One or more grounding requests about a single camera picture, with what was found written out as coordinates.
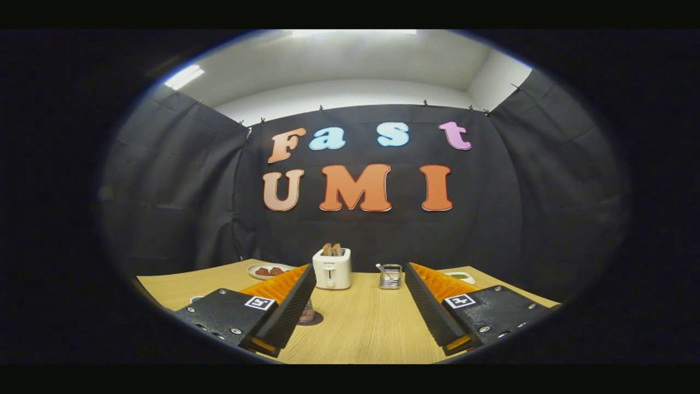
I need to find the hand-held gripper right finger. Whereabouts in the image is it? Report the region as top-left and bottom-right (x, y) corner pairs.
(405, 262), (558, 356)

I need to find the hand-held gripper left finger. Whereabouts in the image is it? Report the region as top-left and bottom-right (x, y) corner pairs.
(174, 264), (318, 358)

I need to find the white plate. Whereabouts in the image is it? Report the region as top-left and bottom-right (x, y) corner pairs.
(247, 263), (296, 281)

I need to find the white toaster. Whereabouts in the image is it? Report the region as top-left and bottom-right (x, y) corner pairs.
(312, 247), (352, 290)

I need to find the wooden table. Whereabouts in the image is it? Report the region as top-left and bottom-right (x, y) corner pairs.
(136, 258), (561, 364)

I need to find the black backdrop cloth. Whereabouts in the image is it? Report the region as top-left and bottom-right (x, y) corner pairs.
(98, 68), (632, 302)

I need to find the small ceiling light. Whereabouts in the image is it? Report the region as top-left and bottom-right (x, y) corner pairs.
(164, 64), (206, 91)

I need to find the long ceiling light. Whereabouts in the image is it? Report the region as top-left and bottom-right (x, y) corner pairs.
(290, 30), (419, 38)

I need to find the metal wire basket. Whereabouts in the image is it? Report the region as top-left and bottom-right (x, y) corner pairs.
(376, 263), (404, 289)

